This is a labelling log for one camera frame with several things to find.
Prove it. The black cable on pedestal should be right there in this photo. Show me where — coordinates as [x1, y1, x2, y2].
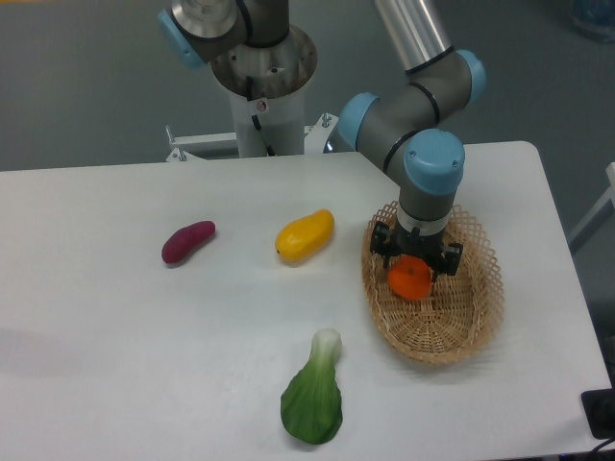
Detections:
[245, 75, 277, 158]

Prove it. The orange fruit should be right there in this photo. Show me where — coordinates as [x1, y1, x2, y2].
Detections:
[387, 255, 431, 301]

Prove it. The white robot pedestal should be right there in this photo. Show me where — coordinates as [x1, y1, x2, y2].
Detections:
[210, 26, 318, 158]

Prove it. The white metal base frame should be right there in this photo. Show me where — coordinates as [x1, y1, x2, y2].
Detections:
[164, 110, 347, 163]

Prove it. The white frame at right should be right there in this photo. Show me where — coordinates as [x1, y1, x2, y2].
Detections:
[568, 162, 614, 255]

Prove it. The purple sweet potato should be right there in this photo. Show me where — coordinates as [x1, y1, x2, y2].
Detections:
[160, 221, 216, 265]

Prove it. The green bok choy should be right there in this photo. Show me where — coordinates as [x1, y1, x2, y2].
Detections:
[280, 328, 343, 445]

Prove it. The black device at table edge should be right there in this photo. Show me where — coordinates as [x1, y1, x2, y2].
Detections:
[580, 389, 614, 440]

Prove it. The woven wicker basket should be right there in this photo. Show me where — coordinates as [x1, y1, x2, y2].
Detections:
[361, 201, 504, 366]

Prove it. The blue translucent container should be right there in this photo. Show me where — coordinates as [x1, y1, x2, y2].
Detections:
[569, 0, 614, 43]

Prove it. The yellow mango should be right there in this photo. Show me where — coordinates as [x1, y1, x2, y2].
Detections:
[275, 208, 335, 263]

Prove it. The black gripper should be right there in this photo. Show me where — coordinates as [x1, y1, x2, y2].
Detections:
[369, 221, 463, 283]

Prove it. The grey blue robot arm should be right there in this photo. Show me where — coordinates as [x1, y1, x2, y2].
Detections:
[158, 1, 486, 276]

